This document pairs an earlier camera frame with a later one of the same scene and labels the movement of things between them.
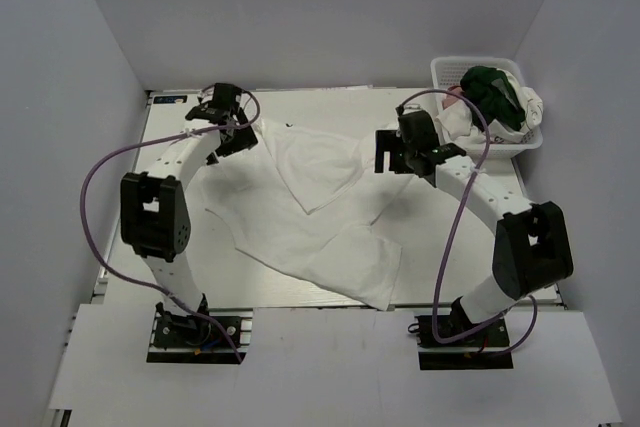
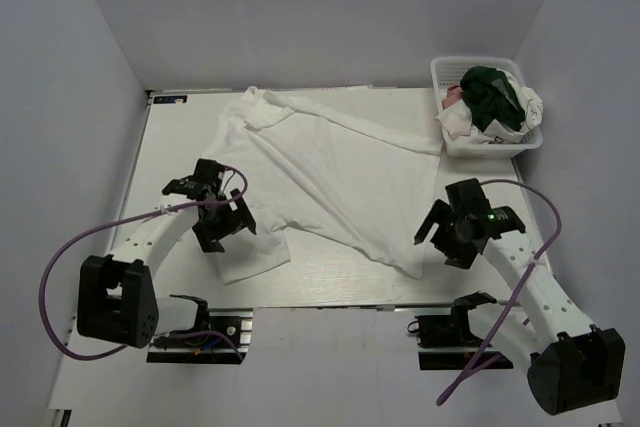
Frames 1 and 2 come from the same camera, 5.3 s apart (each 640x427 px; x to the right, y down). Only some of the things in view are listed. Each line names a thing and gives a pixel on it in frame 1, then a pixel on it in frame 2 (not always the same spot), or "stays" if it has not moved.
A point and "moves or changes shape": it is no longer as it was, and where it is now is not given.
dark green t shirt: x=491 y=96 stays
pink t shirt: x=449 y=99 stays
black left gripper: x=245 y=138 to x=239 y=218
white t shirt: x=306 y=200 moves or changes shape
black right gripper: x=386 y=141 to x=440 y=214
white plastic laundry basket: x=445 y=72 stays
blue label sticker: x=167 y=99 stays
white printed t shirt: x=463 y=124 stays
